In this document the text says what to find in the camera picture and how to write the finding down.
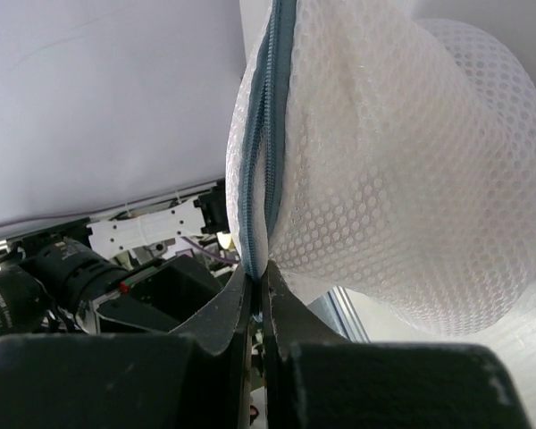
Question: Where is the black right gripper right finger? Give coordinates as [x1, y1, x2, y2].
[261, 262, 531, 428]

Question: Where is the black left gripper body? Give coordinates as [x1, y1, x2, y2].
[94, 255, 222, 333]

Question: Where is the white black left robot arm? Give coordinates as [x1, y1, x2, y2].
[0, 184, 228, 336]

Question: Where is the white mesh laundry bag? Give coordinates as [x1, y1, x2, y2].
[226, 1, 536, 336]

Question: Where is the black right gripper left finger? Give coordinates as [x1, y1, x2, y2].
[0, 270, 252, 428]

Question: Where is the aluminium frame rail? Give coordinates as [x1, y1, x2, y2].
[307, 287, 370, 343]

